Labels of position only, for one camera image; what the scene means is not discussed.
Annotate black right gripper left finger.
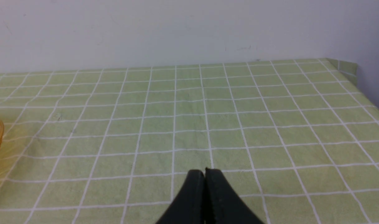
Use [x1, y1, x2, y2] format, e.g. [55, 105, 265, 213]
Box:
[156, 169, 205, 224]

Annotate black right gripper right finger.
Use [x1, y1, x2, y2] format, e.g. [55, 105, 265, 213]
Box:
[204, 168, 263, 224]

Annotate green checkered tablecloth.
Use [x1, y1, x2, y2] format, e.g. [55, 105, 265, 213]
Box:
[0, 58, 379, 224]

